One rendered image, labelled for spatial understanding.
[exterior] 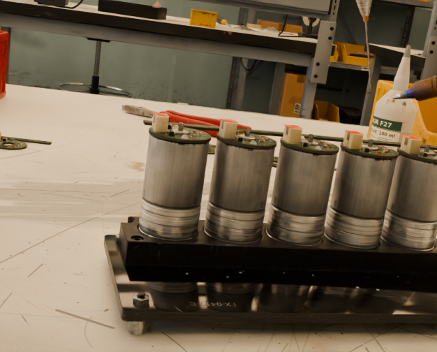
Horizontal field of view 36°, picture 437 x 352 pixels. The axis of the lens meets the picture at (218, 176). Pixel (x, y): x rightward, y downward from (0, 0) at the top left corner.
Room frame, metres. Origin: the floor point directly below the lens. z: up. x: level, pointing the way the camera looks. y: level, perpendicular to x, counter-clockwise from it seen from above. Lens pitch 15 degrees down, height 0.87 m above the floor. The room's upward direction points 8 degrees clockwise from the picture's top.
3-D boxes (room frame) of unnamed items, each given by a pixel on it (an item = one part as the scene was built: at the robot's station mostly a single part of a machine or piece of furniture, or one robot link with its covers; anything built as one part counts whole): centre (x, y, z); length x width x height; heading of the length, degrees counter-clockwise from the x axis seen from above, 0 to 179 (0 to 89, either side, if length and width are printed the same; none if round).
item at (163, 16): (2.77, 0.43, 0.77); 0.24 x 0.16 x 0.04; 84
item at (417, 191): (0.30, -0.09, 0.79); 0.02 x 0.02 x 0.05
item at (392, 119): (0.56, -0.14, 0.80); 0.03 x 0.03 x 0.10
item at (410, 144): (0.30, -0.08, 0.82); 0.01 x 0.01 x 0.01; 16
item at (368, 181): (0.29, -0.06, 0.79); 0.02 x 0.02 x 0.05
